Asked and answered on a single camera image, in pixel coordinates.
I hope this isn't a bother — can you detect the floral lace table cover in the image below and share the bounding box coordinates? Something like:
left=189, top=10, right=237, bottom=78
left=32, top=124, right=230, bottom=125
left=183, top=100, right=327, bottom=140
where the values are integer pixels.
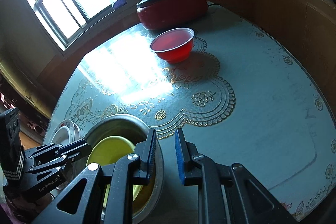
left=45, top=5, right=335, bottom=223

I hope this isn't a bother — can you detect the white ceramic bowl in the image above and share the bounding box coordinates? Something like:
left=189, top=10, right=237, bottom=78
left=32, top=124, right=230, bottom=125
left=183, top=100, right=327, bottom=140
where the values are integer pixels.
left=51, top=126, right=72, bottom=145

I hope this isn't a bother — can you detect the red electric pot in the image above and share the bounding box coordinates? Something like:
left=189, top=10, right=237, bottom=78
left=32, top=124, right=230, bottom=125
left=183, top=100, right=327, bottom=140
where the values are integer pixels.
left=137, top=0, right=208, bottom=30

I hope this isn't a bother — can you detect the blue white object on sill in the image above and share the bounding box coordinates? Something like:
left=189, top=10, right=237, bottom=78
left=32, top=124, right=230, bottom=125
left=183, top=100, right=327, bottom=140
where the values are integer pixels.
left=110, top=0, right=127, bottom=10

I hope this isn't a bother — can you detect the red plastic bowl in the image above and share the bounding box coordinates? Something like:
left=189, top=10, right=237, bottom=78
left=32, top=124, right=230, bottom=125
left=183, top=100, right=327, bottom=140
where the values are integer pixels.
left=150, top=28, right=195, bottom=64

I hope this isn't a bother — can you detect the white plate with pattern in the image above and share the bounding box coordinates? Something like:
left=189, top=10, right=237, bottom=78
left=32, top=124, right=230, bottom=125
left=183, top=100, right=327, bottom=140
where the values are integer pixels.
left=53, top=119, right=80, bottom=143

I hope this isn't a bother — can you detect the yellow plastic bowl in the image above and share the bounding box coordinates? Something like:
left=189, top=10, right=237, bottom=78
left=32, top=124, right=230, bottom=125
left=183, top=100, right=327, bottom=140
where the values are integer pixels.
left=86, top=135, right=144, bottom=209

